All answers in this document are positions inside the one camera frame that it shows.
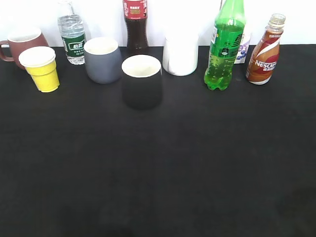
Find brown nescafe coffee bottle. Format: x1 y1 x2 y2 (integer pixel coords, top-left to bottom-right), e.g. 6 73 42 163
246 13 286 85

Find maroon ceramic mug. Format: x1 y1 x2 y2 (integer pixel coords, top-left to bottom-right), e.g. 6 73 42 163
0 26 49 70

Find black ceramic mug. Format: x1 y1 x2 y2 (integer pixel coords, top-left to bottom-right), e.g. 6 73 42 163
121 54 162 110

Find white ceramic mug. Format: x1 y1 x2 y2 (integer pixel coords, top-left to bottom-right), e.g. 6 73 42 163
162 33 198 77

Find grey ceramic mug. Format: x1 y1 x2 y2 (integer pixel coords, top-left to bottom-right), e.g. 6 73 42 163
84 37 122 84

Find green sprite bottle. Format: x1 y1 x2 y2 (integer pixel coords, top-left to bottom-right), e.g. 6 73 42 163
204 0 246 91

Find white blueberry milk carton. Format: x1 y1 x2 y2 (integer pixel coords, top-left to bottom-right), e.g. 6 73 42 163
234 32 252 64

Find cola bottle red label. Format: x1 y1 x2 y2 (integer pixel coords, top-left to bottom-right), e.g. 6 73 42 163
122 0 149 56

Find clear water bottle green label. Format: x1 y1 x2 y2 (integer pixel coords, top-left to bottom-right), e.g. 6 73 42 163
57 0 86 65

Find yellow paper cup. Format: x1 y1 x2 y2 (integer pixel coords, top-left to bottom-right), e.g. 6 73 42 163
18 46 60 93

